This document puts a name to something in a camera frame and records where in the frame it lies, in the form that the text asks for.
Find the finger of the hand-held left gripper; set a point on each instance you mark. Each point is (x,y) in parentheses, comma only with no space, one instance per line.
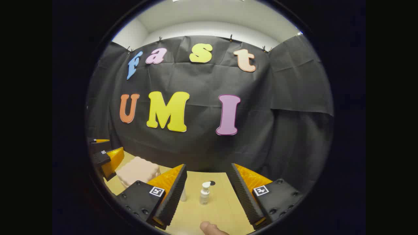
(98,146)
(106,163)

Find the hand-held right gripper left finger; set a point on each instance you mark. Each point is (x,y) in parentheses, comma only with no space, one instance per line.
(173,195)

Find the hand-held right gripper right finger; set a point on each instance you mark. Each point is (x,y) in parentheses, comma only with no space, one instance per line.
(243,195)

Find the white pump bottle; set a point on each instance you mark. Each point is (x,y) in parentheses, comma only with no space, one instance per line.
(204,195)

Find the pink suitcase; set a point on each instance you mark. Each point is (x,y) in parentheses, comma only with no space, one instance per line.
(137,171)

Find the black backdrop cloth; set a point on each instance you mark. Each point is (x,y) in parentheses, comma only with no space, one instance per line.
(196,147)

